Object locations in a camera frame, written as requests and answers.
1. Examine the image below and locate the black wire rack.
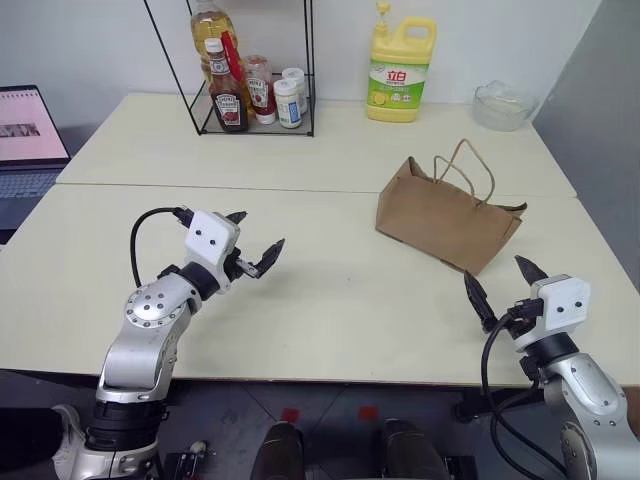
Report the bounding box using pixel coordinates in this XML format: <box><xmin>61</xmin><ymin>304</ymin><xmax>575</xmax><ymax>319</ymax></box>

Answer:
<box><xmin>143</xmin><ymin>0</ymin><xmax>318</xmax><ymax>138</ymax></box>

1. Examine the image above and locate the brown paper bag with handles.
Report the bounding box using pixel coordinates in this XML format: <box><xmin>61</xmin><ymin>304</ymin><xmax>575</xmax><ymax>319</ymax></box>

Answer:
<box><xmin>374</xmin><ymin>138</ymin><xmax>529</xmax><ymax>278</ymax></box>

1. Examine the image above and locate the large ketchup bottle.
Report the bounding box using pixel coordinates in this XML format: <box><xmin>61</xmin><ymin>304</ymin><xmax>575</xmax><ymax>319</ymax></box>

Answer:
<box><xmin>204</xmin><ymin>38</ymin><xmax>251</xmax><ymax>134</ymax></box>

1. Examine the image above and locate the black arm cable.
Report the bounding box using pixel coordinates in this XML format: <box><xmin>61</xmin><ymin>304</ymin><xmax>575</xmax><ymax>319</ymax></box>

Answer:
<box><xmin>129</xmin><ymin>206</ymin><xmax>195</xmax><ymax>289</ymax></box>
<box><xmin>480</xmin><ymin>298</ymin><xmax>572</xmax><ymax>474</ymax></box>

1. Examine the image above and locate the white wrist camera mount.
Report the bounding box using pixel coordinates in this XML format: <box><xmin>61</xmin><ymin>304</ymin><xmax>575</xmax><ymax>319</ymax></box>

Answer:
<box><xmin>183</xmin><ymin>210</ymin><xmax>242</xmax><ymax>292</ymax></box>
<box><xmin>529</xmin><ymin>273</ymin><xmax>592</xmax><ymax>334</ymax></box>

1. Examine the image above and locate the cooking oil bottle red handle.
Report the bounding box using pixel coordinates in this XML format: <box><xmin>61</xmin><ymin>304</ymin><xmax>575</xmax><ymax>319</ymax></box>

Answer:
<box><xmin>189</xmin><ymin>0</ymin><xmax>247</xmax><ymax>94</ymax></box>

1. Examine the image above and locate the clear glass bowl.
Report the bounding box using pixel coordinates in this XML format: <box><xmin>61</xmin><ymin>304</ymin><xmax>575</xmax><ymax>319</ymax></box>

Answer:
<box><xmin>471</xmin><ymin>79</ymin><xmax>539</xmax><ymax>133</ymax></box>

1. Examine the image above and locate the dark rounded shape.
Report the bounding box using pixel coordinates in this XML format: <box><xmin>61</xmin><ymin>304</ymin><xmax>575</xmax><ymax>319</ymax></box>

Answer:
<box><xmin>249</xmin><ymin>421</ymin><xmax>307</xmax><ymax>480</ymax></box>
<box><xmin>381</xmin><ymin>418</ymin><xmax>450</xmax><ymax>480</ymax></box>

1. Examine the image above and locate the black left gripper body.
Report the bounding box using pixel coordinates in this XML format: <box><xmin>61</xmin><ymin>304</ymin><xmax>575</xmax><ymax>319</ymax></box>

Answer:
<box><xmin>222</xmin><ymin>244</ymin><xmax>261</xmax><ymax>283</ymax></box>

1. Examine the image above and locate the yellow detergent jug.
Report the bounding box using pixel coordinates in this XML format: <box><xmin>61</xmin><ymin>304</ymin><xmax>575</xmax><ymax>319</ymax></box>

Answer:
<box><xmin>365</xmin><ymin>0</ymin><xmax>438</xmax><ymax>124</ymax></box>

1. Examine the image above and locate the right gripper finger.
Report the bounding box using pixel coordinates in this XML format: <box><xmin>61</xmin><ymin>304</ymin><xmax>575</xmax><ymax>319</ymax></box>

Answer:
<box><xmin>463</xmin><ymin>269</ymin><xmax>499</xmax><ymax>334</ymax></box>
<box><xmin>514</xmin><ymin>254</ymin><xmax>549</xmax><ymax>291</ymax></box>

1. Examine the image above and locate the small inverted ketchup bottle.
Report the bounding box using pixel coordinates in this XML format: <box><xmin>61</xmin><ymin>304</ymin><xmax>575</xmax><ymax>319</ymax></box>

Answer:
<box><xmin>242</xmin><ymin>54</ymin><xmax>278</xmax><ymax>126</ymax></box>

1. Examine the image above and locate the white jar with label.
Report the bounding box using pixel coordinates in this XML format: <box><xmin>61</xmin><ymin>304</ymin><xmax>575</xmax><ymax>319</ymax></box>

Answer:
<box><xmin>272</xmin><ymin>78</ymin><xmax>303</xmax><ymax>130</ymax></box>
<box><xmin>280</xmin><ymin>65</ymin><xmax>308</xmax><ymax>117</ymax></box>

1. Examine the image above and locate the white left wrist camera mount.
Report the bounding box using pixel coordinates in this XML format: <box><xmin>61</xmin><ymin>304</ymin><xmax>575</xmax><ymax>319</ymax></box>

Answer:
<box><xmin>183</xmin><ymin>210</ymin><xmax>242</xmax><ymax>292</ymax></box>

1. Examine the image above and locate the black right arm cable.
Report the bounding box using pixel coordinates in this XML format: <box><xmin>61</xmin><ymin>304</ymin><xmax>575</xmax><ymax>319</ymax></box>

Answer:
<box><xmin>480</xmin><ymin>298</ymin><xmax>572</xmax><ymax>474</ymax></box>

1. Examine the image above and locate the open laptop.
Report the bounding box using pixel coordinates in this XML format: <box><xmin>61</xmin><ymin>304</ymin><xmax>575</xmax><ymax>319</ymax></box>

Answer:
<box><xmin>0</xmin><ymin>84</ymin><xmax>72</xmax><ymax>232</ymax></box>

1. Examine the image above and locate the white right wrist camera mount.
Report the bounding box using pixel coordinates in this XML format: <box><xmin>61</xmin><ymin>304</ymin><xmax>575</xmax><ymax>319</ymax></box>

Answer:
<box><xmin>529</xmin><ymin>273</ymin><xmax>592</xmax><ymax>334</ymax></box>

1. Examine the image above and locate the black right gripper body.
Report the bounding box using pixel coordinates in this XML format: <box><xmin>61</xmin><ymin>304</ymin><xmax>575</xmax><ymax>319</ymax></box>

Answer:
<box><xmin>496</xmin><ymin>296</ymin><xmax>546</xmax><ymax>342</ymax></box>

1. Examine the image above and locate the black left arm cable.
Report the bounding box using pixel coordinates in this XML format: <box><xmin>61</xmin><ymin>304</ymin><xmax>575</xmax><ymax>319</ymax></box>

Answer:
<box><xmin>129</xmin><ymin>206</ymin><xmax>195</xmax><ymax>289</ymax></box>

